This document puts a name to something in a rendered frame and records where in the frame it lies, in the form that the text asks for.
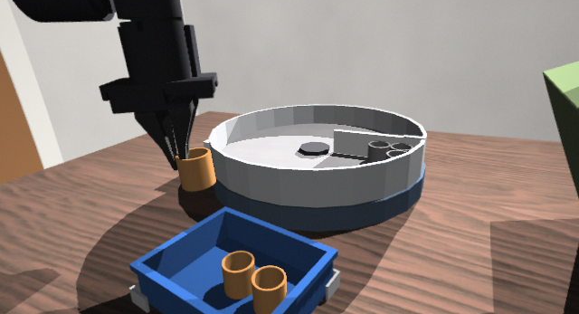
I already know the grey round turntable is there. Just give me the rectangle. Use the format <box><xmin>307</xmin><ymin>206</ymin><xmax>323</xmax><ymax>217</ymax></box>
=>
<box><xmin>204</xmin><ymin>104</ymin><xmax>427</xmax><ymax>232</ymax></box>

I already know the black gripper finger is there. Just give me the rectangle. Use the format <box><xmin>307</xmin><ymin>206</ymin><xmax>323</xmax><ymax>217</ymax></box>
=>
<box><xmin>169</xmin><ymin>99</ymin><xmax>199</xmax><ymax>159</ymax></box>
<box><xmin>134</xmin><ymin>109</ymin><xmax>178</xmax><ymax>171</ymax></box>

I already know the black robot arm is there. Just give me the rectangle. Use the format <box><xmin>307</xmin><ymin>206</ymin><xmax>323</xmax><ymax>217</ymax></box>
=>
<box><xmin>13</xmin><ymin>0</ymin><xmax>201</xmax><ymax>77</ymax></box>

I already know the blue open crate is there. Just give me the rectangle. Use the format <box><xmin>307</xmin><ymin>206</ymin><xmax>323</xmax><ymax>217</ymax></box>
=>
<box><xmin>129</xmin><ymin>206</ymin><xmax>338</xmax><ymax>314</ymax></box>

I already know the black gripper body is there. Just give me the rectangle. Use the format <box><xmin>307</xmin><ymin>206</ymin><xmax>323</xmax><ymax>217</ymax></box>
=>
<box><xmin>99</xmin><ymin>18</ymin><xmax>218</xmax><ymax>114</ymax></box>

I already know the grey steel bushing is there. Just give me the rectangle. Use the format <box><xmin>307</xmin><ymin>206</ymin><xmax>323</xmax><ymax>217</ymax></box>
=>
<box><xmin>386</xmin><ymin>150</ymin><xmax>407</xmax><ymax>159</ymax></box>
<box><xmin>390</xmin><ymin>143</ymin><xmax>413</xmax><ymax>152</ymax></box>
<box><xmin>367</xmin><ymin>141</ymin><xmax>390</xmax><ymax>164</ymax></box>

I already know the bronze bushing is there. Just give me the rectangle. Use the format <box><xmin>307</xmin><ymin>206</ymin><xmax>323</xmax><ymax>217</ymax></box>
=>
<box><xmin>252</xmin><ymin>266</ymin><xmax>287</xmax><ymax>314</ymax></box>
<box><xmin>222</xmin><ymin>251</ymin><xmax>255</xmax><ymax>300</ymax></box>
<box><xmin>176</xmin><ymin>147</ymin><xmax>216</xmax><ymax>192</ymax></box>

